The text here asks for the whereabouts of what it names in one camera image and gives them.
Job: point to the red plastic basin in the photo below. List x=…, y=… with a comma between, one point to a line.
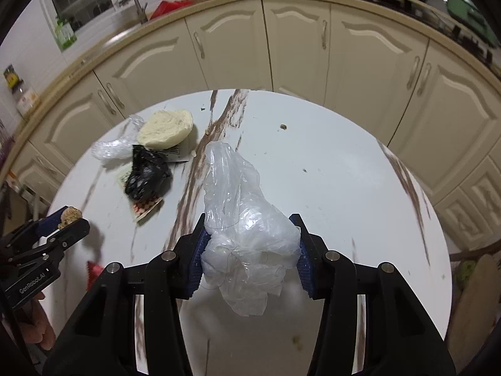
x=171, y=8

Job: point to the clear jar white label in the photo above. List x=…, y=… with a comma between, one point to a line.
x=27, y=100

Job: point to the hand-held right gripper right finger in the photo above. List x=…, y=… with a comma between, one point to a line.
x=305, y=274

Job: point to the green electric cooker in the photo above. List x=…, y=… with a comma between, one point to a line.
x=467, y=17

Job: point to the red wrapper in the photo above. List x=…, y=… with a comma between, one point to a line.
x=93, y=272

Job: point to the white printed paper slip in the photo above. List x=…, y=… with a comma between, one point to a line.
x=177, y=155

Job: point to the clear plastic bag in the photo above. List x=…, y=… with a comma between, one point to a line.
x=242, y=219

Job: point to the brown food piece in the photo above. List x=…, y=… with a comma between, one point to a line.
x=70, y=214

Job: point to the green glass bottle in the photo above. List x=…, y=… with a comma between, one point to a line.
x=65, y=34

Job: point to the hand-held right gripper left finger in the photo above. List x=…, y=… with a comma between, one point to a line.
x=195, y=266

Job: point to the green white paper scrap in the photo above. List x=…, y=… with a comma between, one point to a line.
x=123, y=175

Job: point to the crumpled black plastic bag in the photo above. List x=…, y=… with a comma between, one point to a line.
x=146, y=176

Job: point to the red checked paper packet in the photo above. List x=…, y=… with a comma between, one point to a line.
x=146, y=208

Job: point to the person's left hand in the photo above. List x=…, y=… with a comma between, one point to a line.
x=39, y=327

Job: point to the beige upholstered wooden chair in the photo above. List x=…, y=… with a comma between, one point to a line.
x=475, y=309

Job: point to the black glass gas stove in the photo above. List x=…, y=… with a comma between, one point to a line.
x=426, y=6

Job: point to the dark sauce bottle yellow label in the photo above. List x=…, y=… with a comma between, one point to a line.
x=11, y=75

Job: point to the white bag green print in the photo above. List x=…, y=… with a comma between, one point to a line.
x=465, y=273

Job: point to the metal sink faucet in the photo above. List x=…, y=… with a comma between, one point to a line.
x=139, y=8

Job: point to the crumpled clear plastic wrap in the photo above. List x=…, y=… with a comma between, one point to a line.
x=113, y=145

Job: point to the round cream steamed bun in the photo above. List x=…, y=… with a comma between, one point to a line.
x=166, y=129

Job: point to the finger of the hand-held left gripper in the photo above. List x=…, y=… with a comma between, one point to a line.
x=74, y=232
x=49, y=222

